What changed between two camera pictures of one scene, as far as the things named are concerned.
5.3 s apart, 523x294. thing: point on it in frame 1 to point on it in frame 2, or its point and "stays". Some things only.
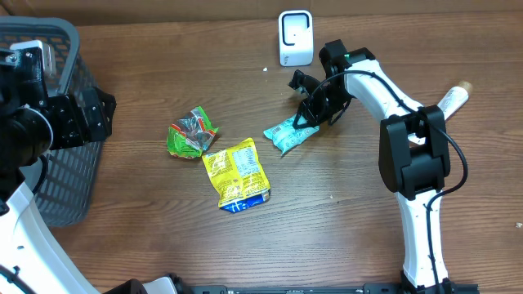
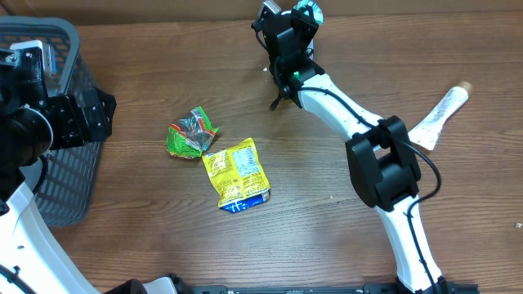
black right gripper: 315,116 to 306,23
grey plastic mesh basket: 63,182 stays
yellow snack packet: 237,176 stays
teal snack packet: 284,136 to 316,12
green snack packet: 193,135 stays
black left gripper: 78,131 stays
